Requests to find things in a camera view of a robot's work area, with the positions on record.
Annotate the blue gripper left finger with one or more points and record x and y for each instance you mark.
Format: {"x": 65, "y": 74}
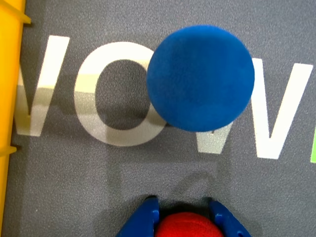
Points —
{"x": 143, "y": 219}

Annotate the yellow plastic bin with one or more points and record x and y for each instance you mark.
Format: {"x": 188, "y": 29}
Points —
{"x": 10, "y": 61}

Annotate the grey mat with printed letters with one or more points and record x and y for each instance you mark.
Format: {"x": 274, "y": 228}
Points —
{"x": 74, "y": 185}

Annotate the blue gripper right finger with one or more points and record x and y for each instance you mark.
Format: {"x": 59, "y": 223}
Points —
{"x": 229, "y": 222}

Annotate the red ball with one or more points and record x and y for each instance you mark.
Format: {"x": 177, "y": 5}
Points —
{"x": 187, "y": 225}

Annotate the blue ball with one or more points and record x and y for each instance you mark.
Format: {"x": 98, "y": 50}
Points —
{"x": 201, "y": 79}

